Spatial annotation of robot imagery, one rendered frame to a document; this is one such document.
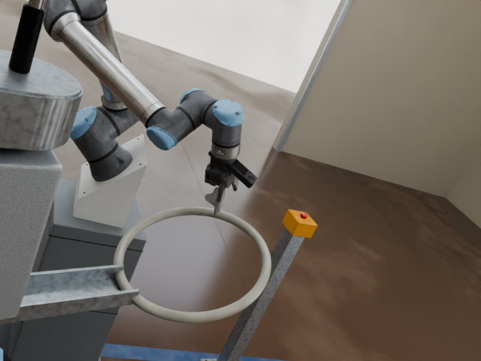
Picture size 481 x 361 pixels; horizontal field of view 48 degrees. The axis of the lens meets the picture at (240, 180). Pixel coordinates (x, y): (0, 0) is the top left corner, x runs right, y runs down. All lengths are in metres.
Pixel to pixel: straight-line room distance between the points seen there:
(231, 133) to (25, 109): 0.73
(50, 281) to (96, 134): 0.86
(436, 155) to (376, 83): 1.69
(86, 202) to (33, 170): 1.22
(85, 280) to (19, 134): 0.65
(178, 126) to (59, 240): 0.92
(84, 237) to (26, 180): 1.22
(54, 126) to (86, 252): 1.34
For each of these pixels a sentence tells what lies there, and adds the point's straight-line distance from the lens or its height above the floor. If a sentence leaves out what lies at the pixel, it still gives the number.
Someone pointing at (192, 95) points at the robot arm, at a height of 1.64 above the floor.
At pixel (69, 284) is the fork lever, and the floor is 1.10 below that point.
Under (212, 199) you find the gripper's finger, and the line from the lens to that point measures 1.76.
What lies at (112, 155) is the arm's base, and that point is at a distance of 2.32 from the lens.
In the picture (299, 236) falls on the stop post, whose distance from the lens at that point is 2.66.
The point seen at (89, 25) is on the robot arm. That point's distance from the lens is 2.01.
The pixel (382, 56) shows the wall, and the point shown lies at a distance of 7.24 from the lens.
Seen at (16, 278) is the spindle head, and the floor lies 1.28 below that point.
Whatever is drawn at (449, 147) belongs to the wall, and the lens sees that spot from 8.47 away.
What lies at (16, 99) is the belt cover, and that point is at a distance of 1.07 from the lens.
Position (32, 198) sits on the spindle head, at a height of 1.49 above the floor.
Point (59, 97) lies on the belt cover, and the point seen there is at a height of 1.72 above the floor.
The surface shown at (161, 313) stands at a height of 1.15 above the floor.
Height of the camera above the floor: 2.10
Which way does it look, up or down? 22 degrees down
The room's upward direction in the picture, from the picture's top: 25 degrees clockwise
